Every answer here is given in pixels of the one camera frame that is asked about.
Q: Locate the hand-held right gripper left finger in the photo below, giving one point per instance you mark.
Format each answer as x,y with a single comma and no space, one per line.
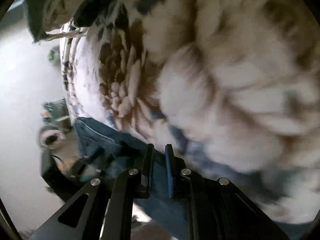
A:
150,166

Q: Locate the floral quilt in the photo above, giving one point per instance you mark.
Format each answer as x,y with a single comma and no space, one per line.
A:
225,80

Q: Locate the cluttered white shelf rack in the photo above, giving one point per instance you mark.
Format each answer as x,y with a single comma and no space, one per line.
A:
56,110

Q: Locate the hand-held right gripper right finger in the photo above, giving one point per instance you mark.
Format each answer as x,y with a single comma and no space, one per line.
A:
169,172

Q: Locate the dark blue denim pants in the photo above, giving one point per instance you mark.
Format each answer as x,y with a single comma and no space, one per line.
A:
100,140

